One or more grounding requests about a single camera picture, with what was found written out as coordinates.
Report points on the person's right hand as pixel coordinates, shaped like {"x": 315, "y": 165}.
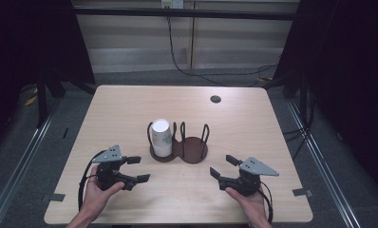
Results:
{"x": 253, "y": 205}

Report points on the black metal stand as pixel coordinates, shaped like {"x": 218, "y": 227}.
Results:
{"x": 303, "y": 101}
{"x": 42, "y": 101}

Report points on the grey tape strip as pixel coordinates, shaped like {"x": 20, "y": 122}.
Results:
{"x": 302, "y": 192}
{"x": 55, "y": 197}

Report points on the black table grommet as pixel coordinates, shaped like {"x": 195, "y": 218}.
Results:
{"x": 215, "y": 99}

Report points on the printed white paper cup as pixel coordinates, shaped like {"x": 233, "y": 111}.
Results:
{"x": 161, "y": 133}

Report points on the yellow floor tape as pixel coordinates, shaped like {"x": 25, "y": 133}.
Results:
{"x": 31, "y": 100}

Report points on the brown double cup holder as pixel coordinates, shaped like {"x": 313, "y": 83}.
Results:
{"x": 193, "y": 152}

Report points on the dark curtain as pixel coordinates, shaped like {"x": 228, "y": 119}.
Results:
{"x": 351, "y": 63}
{"x": 25, "y": 41}

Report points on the white wall outlet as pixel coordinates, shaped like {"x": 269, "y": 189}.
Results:
{"x": 172, "y": 3}

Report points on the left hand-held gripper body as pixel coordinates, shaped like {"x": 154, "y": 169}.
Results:
{"x": 109, "y": 155}

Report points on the metal floor rail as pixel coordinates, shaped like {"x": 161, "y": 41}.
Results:
{"x": 16, "y": 174}
{"x": 323, "y": 171}

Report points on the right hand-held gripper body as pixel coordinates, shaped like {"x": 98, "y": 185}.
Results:
{"x": 256, "y": 167}

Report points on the person's left hand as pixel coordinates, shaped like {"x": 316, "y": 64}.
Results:
{"x": 93, "y": 196}

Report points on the black horizontal bar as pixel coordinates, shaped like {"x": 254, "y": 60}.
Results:
{"x": 177, "y": 13}

